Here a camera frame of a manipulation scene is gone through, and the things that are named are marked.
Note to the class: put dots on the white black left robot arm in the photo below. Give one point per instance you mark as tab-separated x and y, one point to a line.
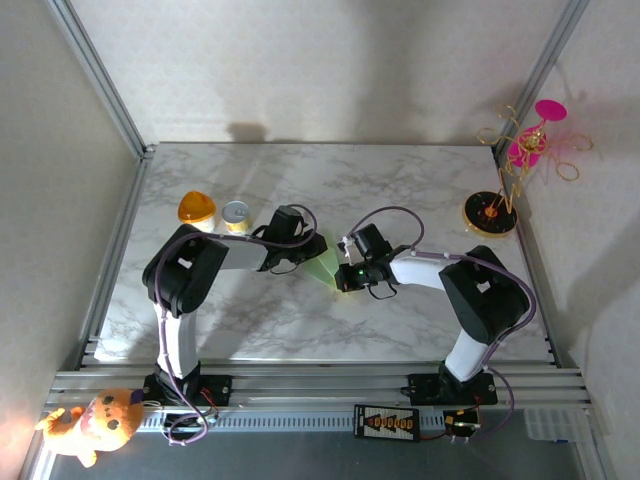
180	345

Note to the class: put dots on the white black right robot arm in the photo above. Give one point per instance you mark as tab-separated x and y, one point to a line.
465	360

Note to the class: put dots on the tin can yellow label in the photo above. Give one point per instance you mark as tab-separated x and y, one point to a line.
236	212

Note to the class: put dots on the white cup orange lid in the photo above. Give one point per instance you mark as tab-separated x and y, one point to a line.
196	207

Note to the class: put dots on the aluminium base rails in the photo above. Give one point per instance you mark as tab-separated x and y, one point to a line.
325	385

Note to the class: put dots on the black orange power board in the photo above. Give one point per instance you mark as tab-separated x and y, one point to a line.
385	424

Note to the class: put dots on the black yellow connector module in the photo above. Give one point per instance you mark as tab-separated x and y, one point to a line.
457	420

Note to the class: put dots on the clear plastic box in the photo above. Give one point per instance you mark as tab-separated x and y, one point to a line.
547	425

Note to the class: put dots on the pink plastic glass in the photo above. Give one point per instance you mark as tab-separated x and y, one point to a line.
550	110

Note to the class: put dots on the orange plush toy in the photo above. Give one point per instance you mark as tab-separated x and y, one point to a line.
100	425

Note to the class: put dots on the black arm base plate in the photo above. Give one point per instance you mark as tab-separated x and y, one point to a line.
422	390
220	387

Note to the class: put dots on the aluminium table side rail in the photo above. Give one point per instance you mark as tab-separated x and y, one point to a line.
542	300
131	200

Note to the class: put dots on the aluminium frame post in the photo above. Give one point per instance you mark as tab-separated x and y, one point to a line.
540	75
101	75

